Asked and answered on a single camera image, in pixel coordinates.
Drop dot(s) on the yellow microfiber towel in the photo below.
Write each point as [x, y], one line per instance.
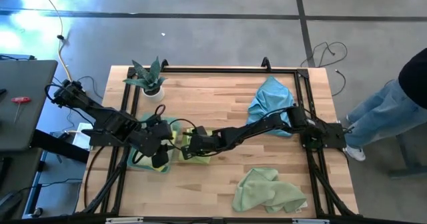
[174, 135]

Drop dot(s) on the green succulent plant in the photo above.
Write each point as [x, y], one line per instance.
[148, 77]

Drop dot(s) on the black table brace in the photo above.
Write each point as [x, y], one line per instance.
[60, 145]

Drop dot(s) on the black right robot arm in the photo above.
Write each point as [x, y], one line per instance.
[253, 127]

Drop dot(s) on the white plant pot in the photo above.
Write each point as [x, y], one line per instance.
[154, 96]

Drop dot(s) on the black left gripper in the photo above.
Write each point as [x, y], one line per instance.
[153, 137]

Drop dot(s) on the person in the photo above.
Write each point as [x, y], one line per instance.
[387, 114]

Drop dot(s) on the grey metal cart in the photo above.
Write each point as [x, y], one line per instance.
[407, 170]

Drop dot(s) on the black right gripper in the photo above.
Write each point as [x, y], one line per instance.
[203, 142]

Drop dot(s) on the blue microfiber towel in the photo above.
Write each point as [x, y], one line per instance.
[270, 94]

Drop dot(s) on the lime green microfiber towel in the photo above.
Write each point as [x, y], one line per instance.
[200, 159]

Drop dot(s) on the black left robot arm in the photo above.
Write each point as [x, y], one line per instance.
[100, 117]

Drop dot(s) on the grey side table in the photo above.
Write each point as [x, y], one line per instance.
[33, 127]

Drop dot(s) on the white edge bracket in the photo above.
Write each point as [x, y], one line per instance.
[310, 221]
[123, 220]

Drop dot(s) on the black metal table frame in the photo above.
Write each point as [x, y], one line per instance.
[233, 70]

